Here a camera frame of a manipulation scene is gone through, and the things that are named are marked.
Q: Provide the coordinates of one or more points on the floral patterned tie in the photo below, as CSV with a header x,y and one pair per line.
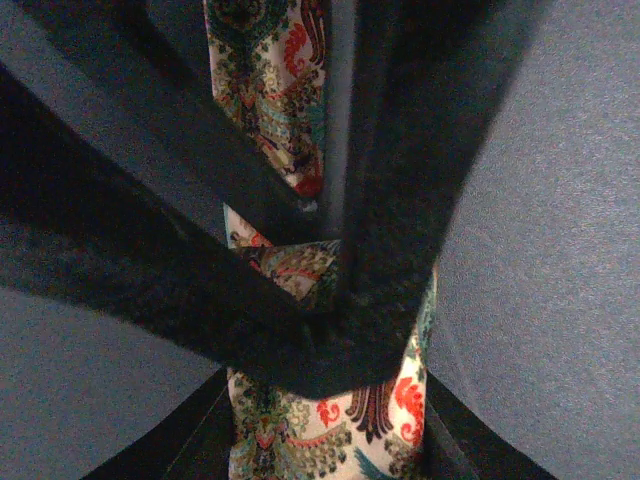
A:
x,y
268,74

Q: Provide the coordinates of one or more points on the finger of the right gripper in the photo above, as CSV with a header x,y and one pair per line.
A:
x,y
114,160
431,77

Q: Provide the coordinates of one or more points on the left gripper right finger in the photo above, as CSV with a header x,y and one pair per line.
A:
x,y
458,445

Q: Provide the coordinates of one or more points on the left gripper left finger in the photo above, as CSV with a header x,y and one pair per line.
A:
x,y
193,442

